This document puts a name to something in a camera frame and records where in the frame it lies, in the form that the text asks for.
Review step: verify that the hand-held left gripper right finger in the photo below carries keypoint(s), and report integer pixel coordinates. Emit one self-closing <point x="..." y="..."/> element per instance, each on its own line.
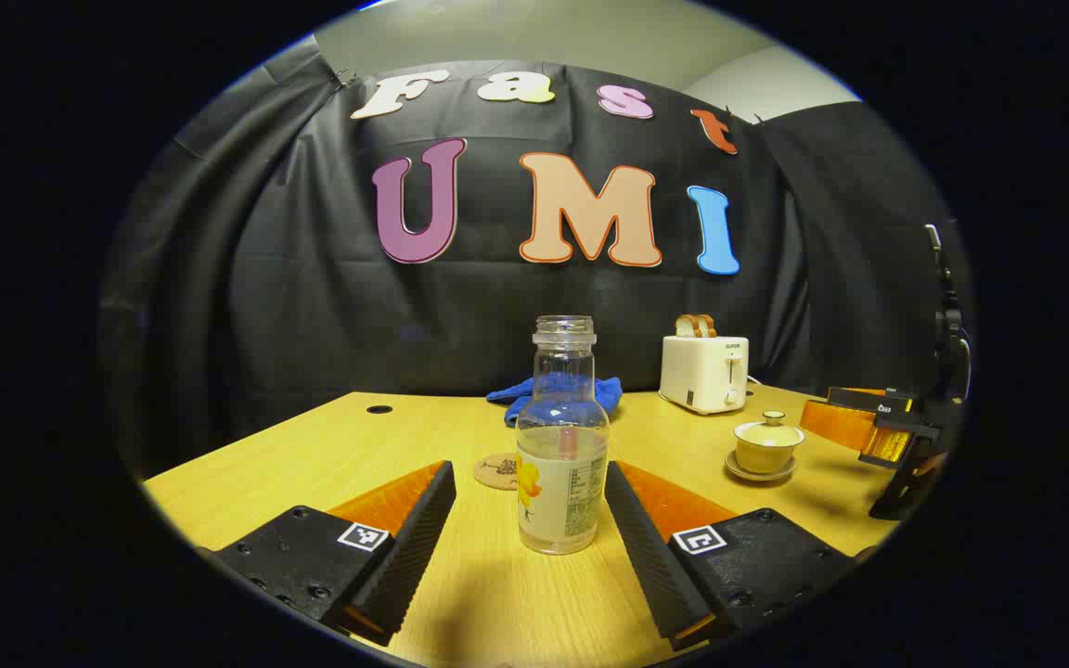
<point x="650" y="557"/>

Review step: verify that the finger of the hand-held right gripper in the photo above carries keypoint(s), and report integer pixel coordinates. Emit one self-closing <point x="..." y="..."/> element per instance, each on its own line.
<point x="859" y="397"/>
<point x="836" y="425"/>

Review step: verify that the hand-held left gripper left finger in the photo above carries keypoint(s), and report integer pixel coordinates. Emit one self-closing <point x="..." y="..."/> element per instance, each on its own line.
<point x="406" y="555"/>

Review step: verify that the cream ceramic teacup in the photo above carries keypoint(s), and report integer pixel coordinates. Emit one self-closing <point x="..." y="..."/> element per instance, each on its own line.
<point x="766" y="457"/>

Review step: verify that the clear glass water bottle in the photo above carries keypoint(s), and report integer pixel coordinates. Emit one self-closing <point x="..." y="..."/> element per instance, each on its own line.
<point x="560" y="492"/>

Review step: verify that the cream ceramic saucer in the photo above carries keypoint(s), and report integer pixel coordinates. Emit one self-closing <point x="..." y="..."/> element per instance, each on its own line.
<point x="762" y="477"/>

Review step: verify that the white toaster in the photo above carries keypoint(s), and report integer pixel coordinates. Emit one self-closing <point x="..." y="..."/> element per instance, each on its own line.
<point x="701" y="376"/>

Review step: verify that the toasted bread slice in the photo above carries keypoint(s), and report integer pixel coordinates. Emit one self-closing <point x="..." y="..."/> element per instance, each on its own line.
<point x="685" y="326"/>
<point x="706" y="326"/>

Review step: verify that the blue towel cloth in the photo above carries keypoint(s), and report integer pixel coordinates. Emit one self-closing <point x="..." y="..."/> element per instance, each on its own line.
<point x="508" y="394"/>

